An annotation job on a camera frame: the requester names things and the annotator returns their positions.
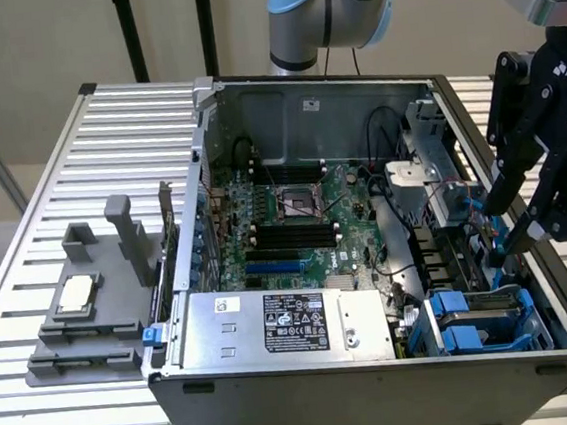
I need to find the short black wire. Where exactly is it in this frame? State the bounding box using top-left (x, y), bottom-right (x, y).
top-left (228, 134), bottom-right (261, 171)

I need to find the black open PC case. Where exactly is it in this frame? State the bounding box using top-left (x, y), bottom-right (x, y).
top-left (118, 42), bottom-right (567, 425)

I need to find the RAM stick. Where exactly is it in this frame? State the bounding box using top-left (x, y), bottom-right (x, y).
top-left (48, 325), bottom-right (137, 345)
top-left (40, 353), bottom-right (129, 374)

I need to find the silver power supply unit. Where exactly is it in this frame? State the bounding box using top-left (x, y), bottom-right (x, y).
top-left (170, 275), bottom-right (397, 382)

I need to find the black looped wire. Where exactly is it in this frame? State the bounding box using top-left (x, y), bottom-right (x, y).
top-left (362, 103), bottom-right (413, 166)

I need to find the blue disk wire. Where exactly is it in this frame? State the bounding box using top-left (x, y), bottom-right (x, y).
top-left (480, 199), bottom-right (515, 296)

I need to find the green motherboard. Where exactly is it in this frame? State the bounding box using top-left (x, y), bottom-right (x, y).
top-left (206, 153), bottom-right (418, 315)

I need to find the black RAM slot bank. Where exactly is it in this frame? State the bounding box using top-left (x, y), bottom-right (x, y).
top-left (252, 215), bottom-right (342, 257)
top-left (248, 157), bottom-right (328, 189)

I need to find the blue case latch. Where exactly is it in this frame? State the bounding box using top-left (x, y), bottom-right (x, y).
top-left (142, 323), bottom-right (165, 348)

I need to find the silver CPU chip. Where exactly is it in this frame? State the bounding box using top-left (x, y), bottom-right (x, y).
top-left (55, 271), bottom-right (106, 314)

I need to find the grey parts rack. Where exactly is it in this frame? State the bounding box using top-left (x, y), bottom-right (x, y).
top-left (9, 190), bottom-right (181, 390)

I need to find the blue expansion slot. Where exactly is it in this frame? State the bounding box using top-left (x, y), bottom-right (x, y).
top-left (243, 258), bottom-right (304, 279)

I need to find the disk bay with blue rails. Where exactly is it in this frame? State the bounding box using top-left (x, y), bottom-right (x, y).
top-left (419, 280), bottom-right (557, 361)

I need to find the blue disk caddy handle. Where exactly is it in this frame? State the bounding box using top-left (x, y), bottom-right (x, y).
top-left (428, 288), bottom-right (471, 321)
top-left (441, 323), bottom-right (485, 357)

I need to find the CPU socket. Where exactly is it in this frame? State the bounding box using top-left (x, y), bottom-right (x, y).
top-left (270, 181), bottom-right (328, 224)

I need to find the silver drive cage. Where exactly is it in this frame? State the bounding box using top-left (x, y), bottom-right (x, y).
top-left (396, 93), bottom-right (488, 233)

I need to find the small silver chipset heatsink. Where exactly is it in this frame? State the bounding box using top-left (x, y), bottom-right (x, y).
top-left (326, 272), bottom-right (360, 296)

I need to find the small white barcode sticker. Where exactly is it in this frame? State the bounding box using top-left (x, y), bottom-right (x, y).
top-left (213, 296), bottom-right (242, 315)

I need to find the black stand pole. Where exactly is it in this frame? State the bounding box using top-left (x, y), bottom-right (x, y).
top-left (192, 0), bottom-right (222, 79)
top-left (110, 0), bottom-right (151, 87)

